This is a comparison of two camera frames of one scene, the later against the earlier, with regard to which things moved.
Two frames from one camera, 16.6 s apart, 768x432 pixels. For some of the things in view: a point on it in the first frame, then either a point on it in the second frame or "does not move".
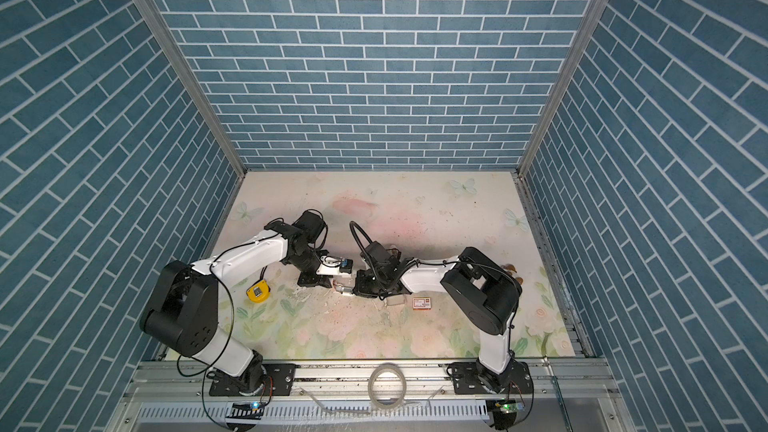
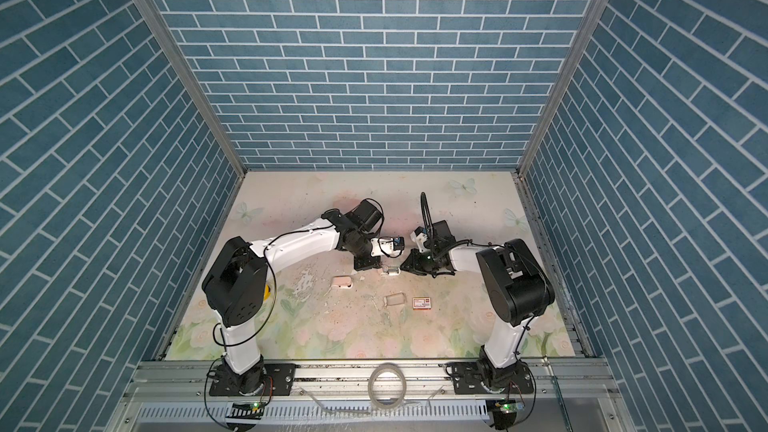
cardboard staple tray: [395, 300] does not move
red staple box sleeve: [421, 303] does not move
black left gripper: [316, 280] → [373, 261]
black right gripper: [359, 287] → [414, 266]
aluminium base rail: [566, 396] does not move
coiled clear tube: [399, 370] does not move
